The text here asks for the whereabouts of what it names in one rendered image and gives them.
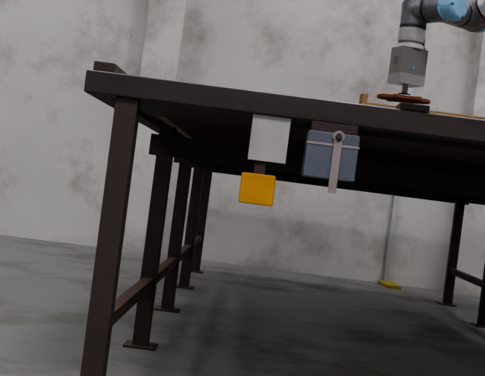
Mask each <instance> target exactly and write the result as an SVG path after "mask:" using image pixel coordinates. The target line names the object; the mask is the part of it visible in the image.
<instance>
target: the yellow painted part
mask: <svg viewBox="0 0 485 376"><path fill-rule="evenodd" d="M265 170H266V161H260V160H256V161H255V163H254V173H250V172H243V173H242V175H241V181H240V193H239V199H238V201H239V202H240V203H246V204H258V205H263V206H270V207H271V206H272V204H273V198H274V191H275V181H276V177H275V176H273V175H265Z"/></svg>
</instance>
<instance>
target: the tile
mask: <svg viewBox="0 0 485 376"><path fill-rule="evenodd" d="M377 98H379V99H383V100H387V101H394V102H404V103H410V104H430V103H431V100H430V99H427V98H422V97H421V96H414V95H402V94H398V93H393V94H390V93H378V95H377Z"/></svg>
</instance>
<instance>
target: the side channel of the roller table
mask: <svg viewBox="0 0 485 376"><path fill-rule="evenodd" d="M93 70H96V71H103V72H114V73H120V74H126V75H127V73H125V72H124V71H123V70H122V69H121V68H119V67H118V66H117V65H116V64H115V63H107V62H101V61H95V62H94V66H93ZM92 96H93V97H95V98H97V99H98V100H100V101H102V102H104V103H105V104H107V105H109V106H111V107H113V108H114V107H115V101H116V99H115V98H108V97H102V96H96V95H92ZM139 123H141V124H143V125H145V126H146V127H148V128H150V129H152V130H153V131H155V132H157V133H159V130H160V126H161V125H163V126H166V125H165V124H163V123H162V122H161V121H159V120H157V119H156V118H154V117H153V116H148V115H146V114H145V113H144V112H142V111H140V117H139Z"/></svg>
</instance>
